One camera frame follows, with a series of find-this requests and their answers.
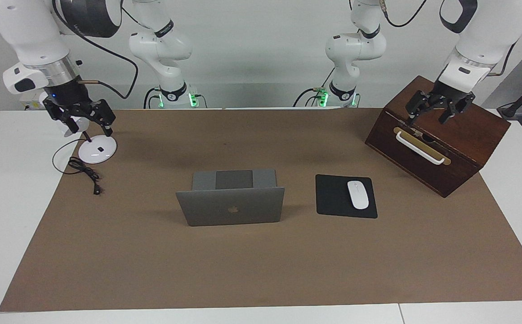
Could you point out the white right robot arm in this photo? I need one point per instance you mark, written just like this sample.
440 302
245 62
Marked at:
22 27

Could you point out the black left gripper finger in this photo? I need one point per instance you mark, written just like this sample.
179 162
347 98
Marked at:
463 102
422 103

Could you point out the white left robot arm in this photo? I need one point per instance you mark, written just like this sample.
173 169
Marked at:
490 27

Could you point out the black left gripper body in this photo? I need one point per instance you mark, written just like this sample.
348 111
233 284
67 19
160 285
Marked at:
447 96

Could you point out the brown table mat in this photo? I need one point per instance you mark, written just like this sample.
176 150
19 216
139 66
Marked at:
260 270

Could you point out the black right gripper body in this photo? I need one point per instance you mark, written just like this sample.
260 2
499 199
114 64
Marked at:
74 96

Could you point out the grey laptop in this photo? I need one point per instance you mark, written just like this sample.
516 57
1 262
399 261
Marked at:
231 209

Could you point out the brown wooden box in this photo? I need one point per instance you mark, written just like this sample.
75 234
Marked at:
467 135

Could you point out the black mouse pad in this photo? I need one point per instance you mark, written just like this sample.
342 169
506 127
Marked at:
332 198

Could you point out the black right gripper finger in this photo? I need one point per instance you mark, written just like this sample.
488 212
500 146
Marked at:
105 114
60 112

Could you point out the white computer mouse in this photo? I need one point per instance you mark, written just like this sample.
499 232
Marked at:
358 195

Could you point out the white desk lamp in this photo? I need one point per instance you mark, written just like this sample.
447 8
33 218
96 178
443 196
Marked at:
96 153

